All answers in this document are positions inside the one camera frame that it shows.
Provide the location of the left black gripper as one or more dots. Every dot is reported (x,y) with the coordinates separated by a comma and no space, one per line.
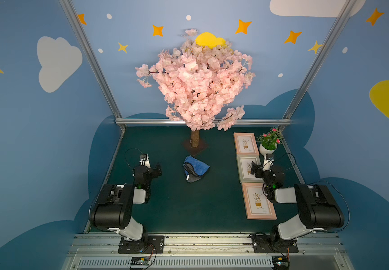
(155,170)

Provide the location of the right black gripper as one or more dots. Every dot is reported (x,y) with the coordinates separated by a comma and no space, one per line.
(255,169)

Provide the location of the pink picture frame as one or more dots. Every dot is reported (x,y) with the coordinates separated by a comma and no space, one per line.
(258,207)
(245,144)

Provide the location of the blue and grey cloth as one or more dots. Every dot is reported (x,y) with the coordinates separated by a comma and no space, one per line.
(194,169)

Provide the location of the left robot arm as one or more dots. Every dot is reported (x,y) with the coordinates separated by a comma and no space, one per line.
(112,209)

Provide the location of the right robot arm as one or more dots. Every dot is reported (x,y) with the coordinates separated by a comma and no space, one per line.
(317,207)

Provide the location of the white pot with flowers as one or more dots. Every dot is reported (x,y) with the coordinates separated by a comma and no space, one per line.
(269,141)

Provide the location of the right controller board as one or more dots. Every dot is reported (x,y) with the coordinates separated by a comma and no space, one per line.
(280,263)

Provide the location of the controller board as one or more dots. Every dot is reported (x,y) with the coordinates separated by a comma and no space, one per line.
(139,262)
(280,263)

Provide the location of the left controller board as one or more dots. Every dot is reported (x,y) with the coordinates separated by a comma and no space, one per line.
(139,262)

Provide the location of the pink blossom artificial tree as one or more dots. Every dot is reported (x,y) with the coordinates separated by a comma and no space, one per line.
(198,80)

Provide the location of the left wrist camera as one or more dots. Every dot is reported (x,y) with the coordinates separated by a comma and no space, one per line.
(144,160)

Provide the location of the green picture frame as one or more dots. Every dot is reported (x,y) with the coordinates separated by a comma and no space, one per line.
(244,163)

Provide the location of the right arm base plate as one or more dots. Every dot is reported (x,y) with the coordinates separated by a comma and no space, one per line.
(263,243)

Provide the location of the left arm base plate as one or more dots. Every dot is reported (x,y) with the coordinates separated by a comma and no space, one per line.
(149,244)

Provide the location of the aluminium front rail assembly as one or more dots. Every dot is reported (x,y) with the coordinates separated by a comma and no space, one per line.
(206,251)

